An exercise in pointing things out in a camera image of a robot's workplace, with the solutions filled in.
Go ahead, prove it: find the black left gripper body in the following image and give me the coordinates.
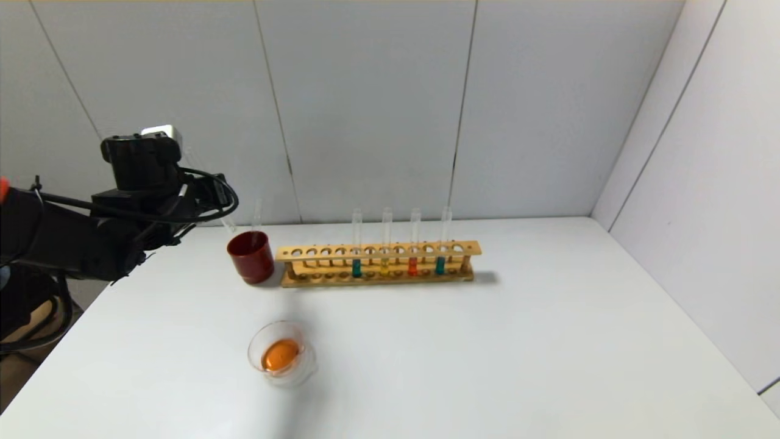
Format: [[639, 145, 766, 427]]
[[189, 173, 233, 211]]

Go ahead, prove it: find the test tube green pigment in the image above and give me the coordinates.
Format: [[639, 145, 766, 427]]
[[349, 209, 363, 279], [434, 207, 453, 276]]

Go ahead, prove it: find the wooden test tube rack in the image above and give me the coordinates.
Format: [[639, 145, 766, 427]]
[[275, 241, 482, 288]]

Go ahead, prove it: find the dark red cup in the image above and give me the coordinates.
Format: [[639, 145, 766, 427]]
[[227, 231, 276, 285]]

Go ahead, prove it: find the clear glass beaker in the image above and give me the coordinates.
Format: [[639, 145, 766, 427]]
[[247, 320, 318, 388]]

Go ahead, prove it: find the black chair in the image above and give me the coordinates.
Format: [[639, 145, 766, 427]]
[[0, 263, 75, 366]]

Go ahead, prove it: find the black camera cable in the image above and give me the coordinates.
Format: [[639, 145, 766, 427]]
[[37, 166, 240, 225]]

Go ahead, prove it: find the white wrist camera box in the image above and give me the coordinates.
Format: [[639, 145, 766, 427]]
[[141, 125, 183, 146]]

